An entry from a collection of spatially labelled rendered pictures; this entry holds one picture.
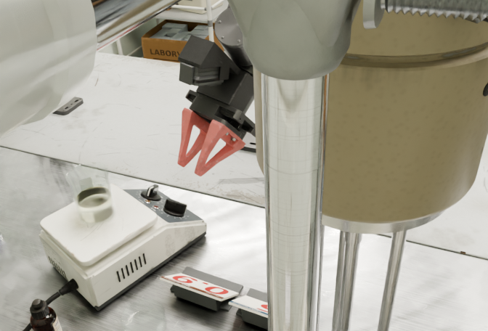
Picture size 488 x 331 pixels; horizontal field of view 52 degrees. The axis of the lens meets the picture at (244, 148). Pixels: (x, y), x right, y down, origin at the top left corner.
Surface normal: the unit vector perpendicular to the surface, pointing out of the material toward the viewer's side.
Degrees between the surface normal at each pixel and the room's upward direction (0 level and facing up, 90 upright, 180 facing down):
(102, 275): 90
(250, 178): 0
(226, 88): 40
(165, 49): 91
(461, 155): 90
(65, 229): 0
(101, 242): 0
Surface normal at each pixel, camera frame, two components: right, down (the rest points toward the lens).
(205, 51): -0.47, -0.37
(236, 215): -0.04, -0.84
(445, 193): 0.42, 0.48
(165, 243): 0.72, 0.35
